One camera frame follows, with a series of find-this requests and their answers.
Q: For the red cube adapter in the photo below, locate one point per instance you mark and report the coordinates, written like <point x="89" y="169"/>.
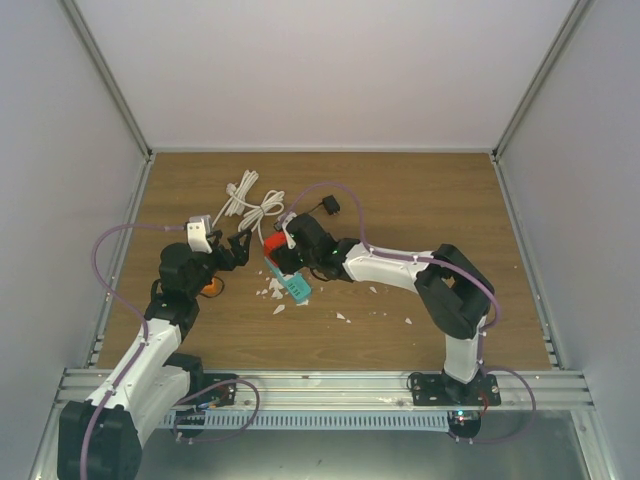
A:
<point x="274" y="245"/>

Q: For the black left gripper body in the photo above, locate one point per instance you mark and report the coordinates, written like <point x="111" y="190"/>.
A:
<point x="225" y="263"/>

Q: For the orange power strip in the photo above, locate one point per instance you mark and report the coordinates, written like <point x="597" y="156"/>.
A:
<point x="212" y="289"/>

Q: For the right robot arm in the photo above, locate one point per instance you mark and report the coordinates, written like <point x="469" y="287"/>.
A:
<point x="456" y="295"/>

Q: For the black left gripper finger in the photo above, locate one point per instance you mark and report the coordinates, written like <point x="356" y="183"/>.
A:
<point x="214" y="239"/>
<point x="240" y="246"/>

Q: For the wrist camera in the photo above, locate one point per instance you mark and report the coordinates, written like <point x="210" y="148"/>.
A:
<point x="283" y="222"/>
<point x="198" y="229"/>

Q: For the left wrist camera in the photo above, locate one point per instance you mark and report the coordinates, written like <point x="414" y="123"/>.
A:
<point x="198" y="229"/>

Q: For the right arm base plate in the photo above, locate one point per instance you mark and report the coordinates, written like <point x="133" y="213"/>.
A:
<point x="439" y="389"/>

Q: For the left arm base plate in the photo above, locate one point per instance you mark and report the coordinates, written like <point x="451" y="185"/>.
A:
<point x="222" y="395"/>

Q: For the slotted cable duct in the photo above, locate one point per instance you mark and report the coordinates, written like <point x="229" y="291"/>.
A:
<point x="320" y="420"/>

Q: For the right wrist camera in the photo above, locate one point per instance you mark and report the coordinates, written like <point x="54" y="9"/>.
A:
<point x="283" y="222"/>

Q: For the aluminium front rail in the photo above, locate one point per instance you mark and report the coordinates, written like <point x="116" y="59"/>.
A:
<point x="554" y="390"/>

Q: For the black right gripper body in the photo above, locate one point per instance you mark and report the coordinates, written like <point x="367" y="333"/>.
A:
<point x="290" y="265"/>

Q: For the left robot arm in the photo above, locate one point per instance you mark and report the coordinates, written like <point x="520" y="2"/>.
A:
<point x="102" y="437"/>

